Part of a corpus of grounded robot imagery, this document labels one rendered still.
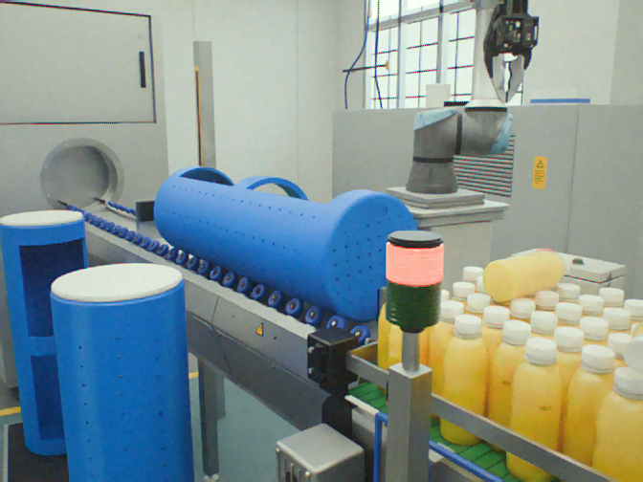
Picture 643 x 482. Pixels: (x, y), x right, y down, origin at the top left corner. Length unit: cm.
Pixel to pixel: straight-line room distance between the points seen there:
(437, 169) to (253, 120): 498
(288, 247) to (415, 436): 64
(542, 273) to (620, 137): 195
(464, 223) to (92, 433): 105
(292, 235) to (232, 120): 523
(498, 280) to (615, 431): 33
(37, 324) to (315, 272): 160
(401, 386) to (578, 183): 215
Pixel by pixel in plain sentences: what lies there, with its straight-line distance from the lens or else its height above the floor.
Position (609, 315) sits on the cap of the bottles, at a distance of 101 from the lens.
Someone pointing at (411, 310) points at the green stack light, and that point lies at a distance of 65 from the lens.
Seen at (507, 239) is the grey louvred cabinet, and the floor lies 80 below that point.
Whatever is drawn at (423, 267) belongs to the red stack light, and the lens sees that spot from 64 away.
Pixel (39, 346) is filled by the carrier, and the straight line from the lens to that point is 234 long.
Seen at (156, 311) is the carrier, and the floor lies 99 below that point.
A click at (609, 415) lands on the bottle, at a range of 80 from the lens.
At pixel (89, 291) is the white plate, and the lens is 131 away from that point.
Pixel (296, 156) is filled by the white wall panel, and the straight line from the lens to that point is 675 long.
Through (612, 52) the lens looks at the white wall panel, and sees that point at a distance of 385.
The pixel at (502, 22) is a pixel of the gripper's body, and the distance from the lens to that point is 122.
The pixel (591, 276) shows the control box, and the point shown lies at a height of 109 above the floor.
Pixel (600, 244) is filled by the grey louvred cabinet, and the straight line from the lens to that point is 296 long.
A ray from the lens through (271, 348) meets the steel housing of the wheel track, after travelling 141.
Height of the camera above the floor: 139
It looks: 12 degrees down
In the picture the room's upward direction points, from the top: straight up
